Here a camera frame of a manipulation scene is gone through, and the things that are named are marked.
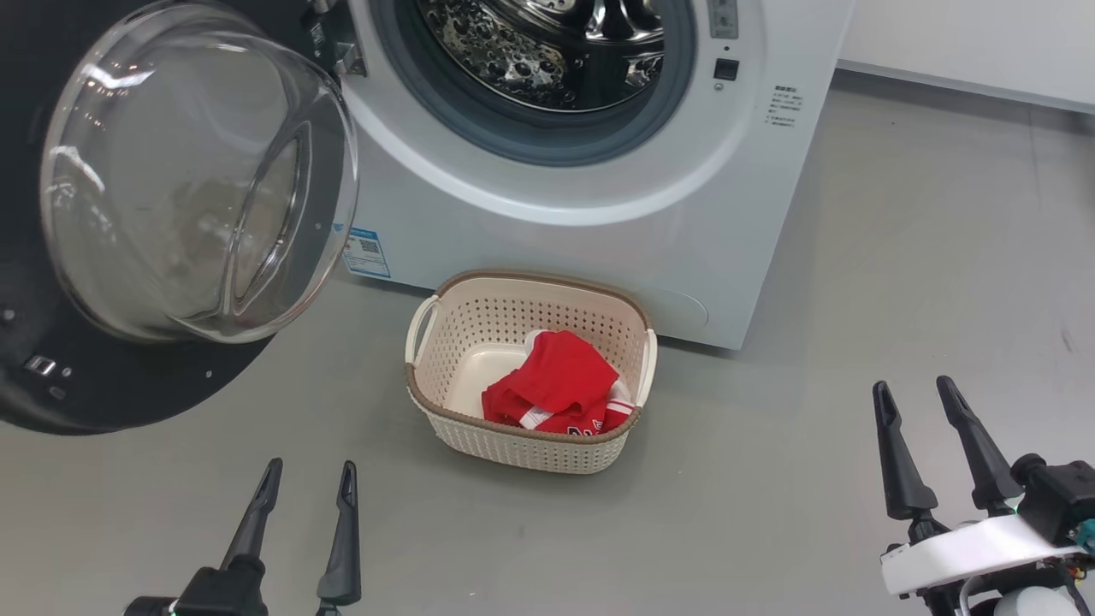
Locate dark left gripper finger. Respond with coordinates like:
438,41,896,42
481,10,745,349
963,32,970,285
220,458,284,574
317,460,363,608

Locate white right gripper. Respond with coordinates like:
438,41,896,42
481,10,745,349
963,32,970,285
873,376,1094,597

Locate round glass washing machine door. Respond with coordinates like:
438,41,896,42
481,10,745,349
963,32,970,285
0,0,360,437

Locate cream perforated laundry basket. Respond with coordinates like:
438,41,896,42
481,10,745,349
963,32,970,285
405,270,660,476

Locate white front-load washing machine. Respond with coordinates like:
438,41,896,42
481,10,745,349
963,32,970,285
299,0,856,352

